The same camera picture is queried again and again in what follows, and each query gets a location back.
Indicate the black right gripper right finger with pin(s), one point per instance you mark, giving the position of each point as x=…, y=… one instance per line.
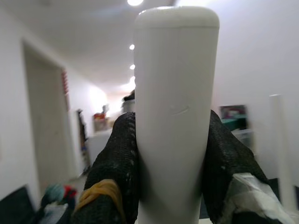
x=229, y=158

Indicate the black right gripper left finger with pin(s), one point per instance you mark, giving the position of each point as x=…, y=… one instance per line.
x=112, y=163

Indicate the white plastic table leg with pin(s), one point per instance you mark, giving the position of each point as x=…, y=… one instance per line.
x=279, y=149
x=175, y=116

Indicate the white appliance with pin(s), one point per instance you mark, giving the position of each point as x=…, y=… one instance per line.
x=98, y=147

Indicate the clear plastic storage box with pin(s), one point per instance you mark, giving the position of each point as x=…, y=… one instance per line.
x=244, y=136

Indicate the yellow rubber band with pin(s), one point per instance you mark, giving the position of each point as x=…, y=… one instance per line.
x=98, y=189

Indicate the clear box colourful contents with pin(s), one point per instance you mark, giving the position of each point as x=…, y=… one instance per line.
x=100, y=121

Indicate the dark hanging clothes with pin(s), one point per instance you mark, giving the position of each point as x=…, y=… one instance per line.
x=82, y=130

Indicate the dark printed packet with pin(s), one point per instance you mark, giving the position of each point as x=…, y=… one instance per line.
x=233, y=112

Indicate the red cloth item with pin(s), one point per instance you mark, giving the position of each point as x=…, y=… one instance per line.
x=70, y=190

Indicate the teal plush toy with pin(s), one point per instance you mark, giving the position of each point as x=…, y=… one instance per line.
x=54, y=190

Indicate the white plastic bag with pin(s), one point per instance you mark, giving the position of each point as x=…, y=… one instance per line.
x=53, y=211

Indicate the red hanging decoration strip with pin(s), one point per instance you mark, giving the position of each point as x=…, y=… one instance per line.
x=66, y=84

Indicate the round ceiling light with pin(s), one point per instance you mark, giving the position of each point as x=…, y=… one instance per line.
x=132, y=67
x=132, y=46
x=135, y=2

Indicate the open black suitcase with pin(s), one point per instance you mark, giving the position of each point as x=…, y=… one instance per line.
x=16, y=205

